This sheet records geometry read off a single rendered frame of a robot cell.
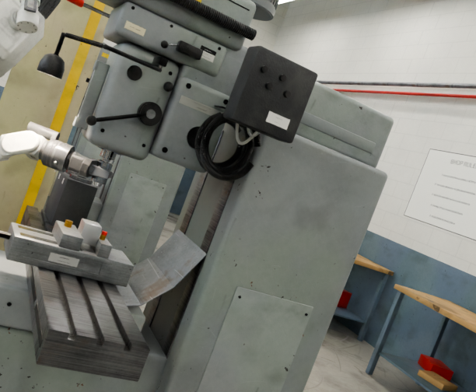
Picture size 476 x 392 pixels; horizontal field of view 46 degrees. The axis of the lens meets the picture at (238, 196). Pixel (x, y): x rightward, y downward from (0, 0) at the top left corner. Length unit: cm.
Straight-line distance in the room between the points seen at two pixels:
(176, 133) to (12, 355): 80
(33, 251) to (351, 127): 111
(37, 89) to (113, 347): 239
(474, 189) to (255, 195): 480
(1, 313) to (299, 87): 104
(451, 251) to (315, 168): 460
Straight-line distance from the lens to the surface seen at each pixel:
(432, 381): 536
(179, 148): 174
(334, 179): 186
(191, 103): 174
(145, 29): 171
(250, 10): 181
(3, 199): 357
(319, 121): 194
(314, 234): 186
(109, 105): 171
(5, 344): 179
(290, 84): 159
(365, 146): 205
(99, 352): 131
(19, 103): 350
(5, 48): 199
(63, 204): 221
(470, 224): 626
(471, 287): 604
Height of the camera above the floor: 141
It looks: 3 degrees down
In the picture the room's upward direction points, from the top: 21 degrees clockwise
